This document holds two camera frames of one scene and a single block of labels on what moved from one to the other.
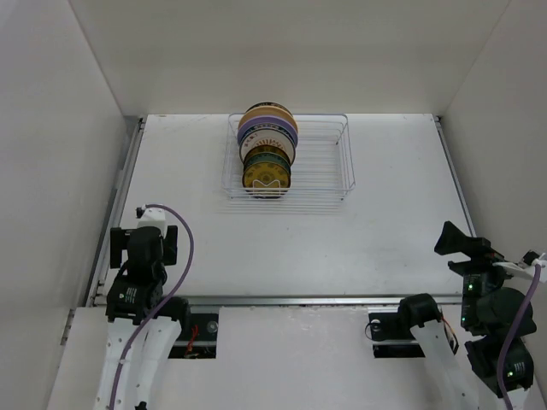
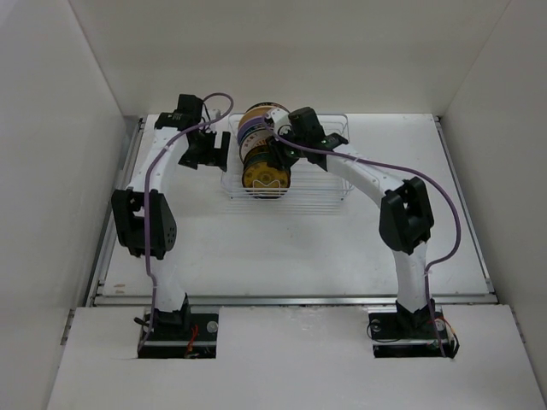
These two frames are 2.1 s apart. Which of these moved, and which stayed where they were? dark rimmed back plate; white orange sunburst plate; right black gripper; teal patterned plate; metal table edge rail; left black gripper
Moved: right black gripper; left black gripper
Stayed: dark rimmed back plate; white orange sunburst plate; metal table edge rail; teal patterned plate
